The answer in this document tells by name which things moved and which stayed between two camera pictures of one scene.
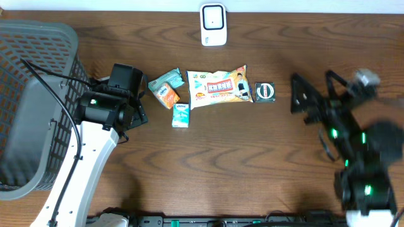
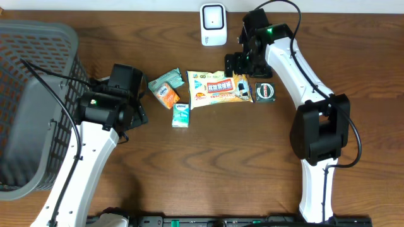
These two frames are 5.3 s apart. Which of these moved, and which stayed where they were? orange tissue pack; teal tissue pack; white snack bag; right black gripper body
Moved: right black gripper body
Stayed: orange tissue pack; teal tissue pack; white snack bag
